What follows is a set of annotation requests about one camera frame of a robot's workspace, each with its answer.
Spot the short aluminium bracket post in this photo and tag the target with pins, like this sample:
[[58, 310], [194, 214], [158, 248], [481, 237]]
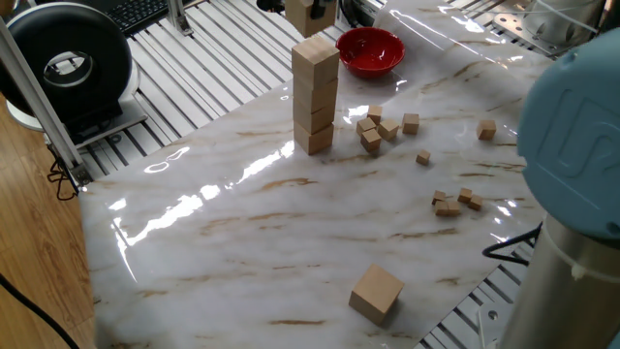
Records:
[[179, 17]]

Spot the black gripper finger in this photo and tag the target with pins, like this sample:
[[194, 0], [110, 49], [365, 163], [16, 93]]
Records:
[[319, 9]]

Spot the large wooden cube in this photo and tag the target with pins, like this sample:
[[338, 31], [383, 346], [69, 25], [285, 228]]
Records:
[[312, 120], [314, 97], [300, 19], [376, 295], [312, 58], [312, 140]]

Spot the dark background device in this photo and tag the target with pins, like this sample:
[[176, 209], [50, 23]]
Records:
[[356, 12]]

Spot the small wooden cube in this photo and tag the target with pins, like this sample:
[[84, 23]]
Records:
[[441, 209], [454, 209], [439, 196], [475, 202], [423, 157], [464, 195]]

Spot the white marble pattern board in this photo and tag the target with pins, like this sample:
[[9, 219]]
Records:
[[194, 300]]

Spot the slanted aluminium frame post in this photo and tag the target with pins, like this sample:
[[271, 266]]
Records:
[[39, 97]]

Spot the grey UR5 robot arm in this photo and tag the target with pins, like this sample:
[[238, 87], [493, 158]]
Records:
[[571, 145]]

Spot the black round background object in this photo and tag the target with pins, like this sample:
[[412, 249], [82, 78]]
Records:
[[269, 5]]

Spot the medium wooden cube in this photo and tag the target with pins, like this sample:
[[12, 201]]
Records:
[[371, 140], [486, 129], [411, 123], [388, 130], [374, 115], [365, 125]]

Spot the silver bolted metal plate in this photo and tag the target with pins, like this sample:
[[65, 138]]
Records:
[[557, 24]]

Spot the red glossy bowl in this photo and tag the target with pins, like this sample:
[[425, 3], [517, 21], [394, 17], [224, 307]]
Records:
[[370, 53]]

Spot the black computer keyboard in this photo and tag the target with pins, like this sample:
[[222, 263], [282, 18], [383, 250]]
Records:
[[140, 12]]

